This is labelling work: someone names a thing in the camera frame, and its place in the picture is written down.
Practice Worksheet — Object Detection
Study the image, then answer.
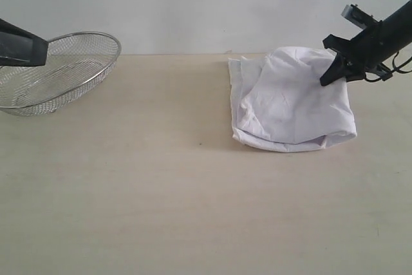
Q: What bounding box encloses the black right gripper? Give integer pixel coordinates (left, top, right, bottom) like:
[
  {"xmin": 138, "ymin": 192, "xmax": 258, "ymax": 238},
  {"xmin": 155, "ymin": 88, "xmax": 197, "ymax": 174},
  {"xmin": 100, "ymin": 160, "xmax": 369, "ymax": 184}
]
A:
[{"xmin": 319, "ymin": 22, "xmax": 391, "ymax": 86}]

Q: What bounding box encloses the white t-shirt red Chinese logo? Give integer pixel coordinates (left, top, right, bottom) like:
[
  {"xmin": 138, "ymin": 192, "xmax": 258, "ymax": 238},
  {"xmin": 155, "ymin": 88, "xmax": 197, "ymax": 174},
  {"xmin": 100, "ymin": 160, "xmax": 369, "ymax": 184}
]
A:
[{"xmin": 228, "ymin": 46, "xmax": 357, "ymax": 153}]

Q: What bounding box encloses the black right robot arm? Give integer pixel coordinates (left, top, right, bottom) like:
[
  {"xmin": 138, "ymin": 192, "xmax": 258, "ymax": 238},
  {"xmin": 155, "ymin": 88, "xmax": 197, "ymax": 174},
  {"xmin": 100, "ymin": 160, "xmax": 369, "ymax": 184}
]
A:
[{"xmin": 320, "ymin": 1, "xmax": 411, "ymax": 86}]

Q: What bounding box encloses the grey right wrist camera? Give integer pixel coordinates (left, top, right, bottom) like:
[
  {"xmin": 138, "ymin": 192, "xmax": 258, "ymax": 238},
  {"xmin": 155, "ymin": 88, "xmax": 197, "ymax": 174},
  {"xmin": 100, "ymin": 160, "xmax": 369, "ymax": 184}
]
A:
[{"xmin": 341, "ymin": 5, "xmax": 378, "ymax": 30}]

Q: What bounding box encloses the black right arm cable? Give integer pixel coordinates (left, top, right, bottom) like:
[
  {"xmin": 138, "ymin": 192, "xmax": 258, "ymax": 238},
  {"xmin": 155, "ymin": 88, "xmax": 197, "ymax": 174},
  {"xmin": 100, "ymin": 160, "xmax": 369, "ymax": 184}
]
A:
[{"xmin": 365, "ymin": 51, "xmax": 412, "ymax": 83}]

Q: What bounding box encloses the metal wire mesh basket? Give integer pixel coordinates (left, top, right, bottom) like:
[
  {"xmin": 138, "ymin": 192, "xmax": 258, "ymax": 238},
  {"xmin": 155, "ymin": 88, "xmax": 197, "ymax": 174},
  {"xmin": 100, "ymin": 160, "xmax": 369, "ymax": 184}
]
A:
[{"xmin": 1, "ymin": 32, "xmax": 122, "ymax": 116}]

